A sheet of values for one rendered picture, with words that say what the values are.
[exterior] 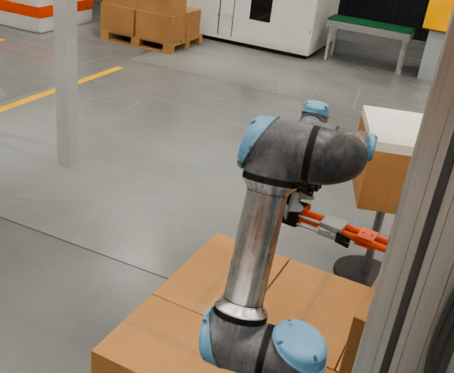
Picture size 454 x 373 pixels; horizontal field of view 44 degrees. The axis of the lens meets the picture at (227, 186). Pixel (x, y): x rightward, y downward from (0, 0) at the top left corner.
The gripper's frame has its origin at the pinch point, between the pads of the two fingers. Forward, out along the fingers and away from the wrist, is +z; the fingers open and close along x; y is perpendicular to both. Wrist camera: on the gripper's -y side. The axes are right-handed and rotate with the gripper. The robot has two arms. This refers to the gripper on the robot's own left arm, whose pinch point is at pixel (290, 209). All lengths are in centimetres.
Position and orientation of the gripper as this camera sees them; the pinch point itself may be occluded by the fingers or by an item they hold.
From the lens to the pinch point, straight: 176.7
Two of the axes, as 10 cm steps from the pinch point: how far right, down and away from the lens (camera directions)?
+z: -1.1, 8.8, 4.6
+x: 5.0, -3.5, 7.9
